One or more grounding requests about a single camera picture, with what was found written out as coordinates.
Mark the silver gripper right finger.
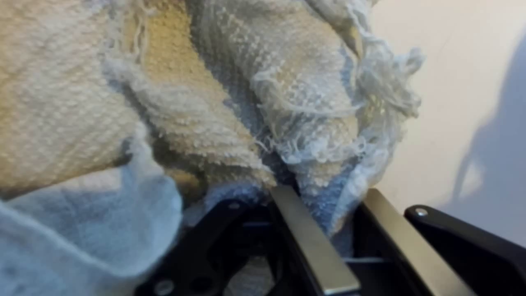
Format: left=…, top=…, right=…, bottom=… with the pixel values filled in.
left=361, top=190, right=475, bottom=296

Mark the white frayed towel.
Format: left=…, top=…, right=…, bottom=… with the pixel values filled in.
left=0, top=0, right=422, bottom=296

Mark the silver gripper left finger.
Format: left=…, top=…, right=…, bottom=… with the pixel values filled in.
left=271, top=186, right=360, bottom=296

